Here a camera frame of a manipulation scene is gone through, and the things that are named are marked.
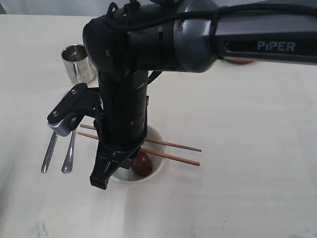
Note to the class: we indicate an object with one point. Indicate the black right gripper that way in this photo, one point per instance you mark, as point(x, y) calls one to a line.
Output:
point(110, 157)

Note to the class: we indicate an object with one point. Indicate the wooden chopstick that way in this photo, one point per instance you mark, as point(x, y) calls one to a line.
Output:
point(147, 140)
point(160, 154)

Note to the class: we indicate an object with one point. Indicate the brown wooden spoon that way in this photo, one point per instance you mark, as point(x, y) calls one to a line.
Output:
point(142, 165)

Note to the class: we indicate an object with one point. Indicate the silver fork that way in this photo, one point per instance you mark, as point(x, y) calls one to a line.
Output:
point(68, 161)

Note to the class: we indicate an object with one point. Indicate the silver table knife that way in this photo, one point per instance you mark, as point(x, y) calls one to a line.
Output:
point(49, 153)

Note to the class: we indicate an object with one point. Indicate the brown round plate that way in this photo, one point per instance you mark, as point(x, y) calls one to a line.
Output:
point(240, 61)

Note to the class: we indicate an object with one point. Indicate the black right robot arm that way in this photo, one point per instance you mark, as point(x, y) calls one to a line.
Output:
point(129, 46)

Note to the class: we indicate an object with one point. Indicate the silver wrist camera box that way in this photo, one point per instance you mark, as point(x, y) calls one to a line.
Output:
point(78, 102)

